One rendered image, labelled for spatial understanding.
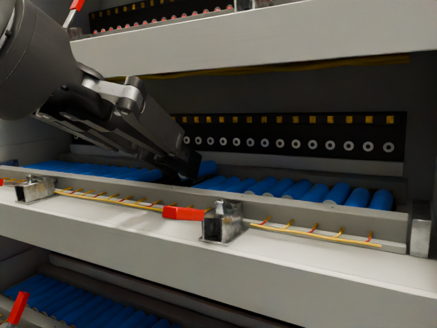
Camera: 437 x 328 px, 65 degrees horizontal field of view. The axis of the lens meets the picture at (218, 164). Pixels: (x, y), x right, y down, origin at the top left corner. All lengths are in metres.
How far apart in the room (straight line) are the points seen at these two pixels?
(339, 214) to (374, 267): 0.05
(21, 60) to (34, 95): 0.02
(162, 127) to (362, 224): 0.18
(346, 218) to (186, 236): 0.13
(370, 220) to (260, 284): 0.10
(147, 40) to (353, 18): 0.20
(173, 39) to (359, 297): 0.27
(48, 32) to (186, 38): 0.14
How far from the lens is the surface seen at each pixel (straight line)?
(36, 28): 0.24
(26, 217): 0.46
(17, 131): 0.67
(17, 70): 0.23
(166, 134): 0.29
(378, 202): 0.33
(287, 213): 0.30
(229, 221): 0.28
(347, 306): 0.25
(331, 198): 0.33
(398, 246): 0.28
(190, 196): 0.34
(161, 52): 0.36
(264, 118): 0.44
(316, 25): 0.30
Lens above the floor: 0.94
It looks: 7 degrees up
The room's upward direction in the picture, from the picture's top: 8 degrees clockwise
